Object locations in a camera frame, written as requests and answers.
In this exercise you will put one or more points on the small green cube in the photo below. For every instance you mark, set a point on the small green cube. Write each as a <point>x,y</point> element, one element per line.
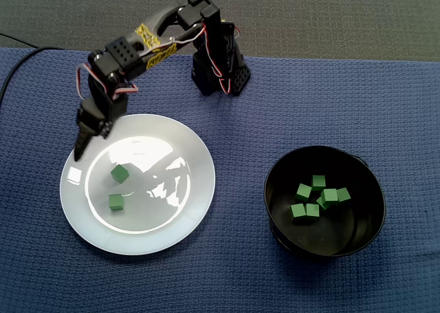
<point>119,174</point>
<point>312,210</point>
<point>304,192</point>
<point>330,195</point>
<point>115,202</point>
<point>322,203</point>
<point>344,194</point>
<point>318,182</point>
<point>298,212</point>

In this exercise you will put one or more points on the blue woven table mat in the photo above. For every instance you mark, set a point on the blue woven table mat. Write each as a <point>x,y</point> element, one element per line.
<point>240,285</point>

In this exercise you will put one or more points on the black round metal container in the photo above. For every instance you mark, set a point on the black round metal container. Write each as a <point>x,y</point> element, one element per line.
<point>343,237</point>

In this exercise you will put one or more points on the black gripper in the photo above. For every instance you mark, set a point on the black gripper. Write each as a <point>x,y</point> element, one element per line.
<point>90,122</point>

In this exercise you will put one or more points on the white round plate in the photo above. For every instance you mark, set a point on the white round plate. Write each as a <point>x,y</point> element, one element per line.
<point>144,230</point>

